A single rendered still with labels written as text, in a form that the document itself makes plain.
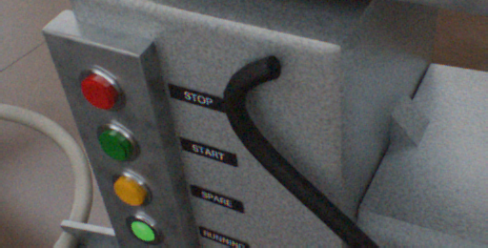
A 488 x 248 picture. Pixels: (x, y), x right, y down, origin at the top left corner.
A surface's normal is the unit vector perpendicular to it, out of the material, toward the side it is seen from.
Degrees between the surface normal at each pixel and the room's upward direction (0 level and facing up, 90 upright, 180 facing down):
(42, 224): 0
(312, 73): 90
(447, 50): 0
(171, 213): 90
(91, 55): 90
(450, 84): 4
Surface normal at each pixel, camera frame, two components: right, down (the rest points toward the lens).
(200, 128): -0.46, 0.63
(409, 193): -0.15, -0.76
